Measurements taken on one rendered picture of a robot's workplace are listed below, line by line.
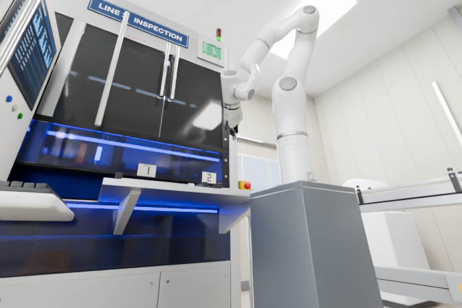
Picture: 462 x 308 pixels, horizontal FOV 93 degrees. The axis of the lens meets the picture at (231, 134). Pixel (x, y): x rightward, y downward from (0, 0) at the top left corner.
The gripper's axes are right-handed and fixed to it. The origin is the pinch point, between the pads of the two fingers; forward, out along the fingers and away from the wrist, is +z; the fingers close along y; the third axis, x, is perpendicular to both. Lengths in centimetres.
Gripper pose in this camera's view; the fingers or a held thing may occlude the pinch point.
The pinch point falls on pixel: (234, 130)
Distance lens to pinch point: 114.6
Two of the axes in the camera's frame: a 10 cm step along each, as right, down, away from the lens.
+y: 5.9, -5.3, 6.1
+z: 0.6, 7.8, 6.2
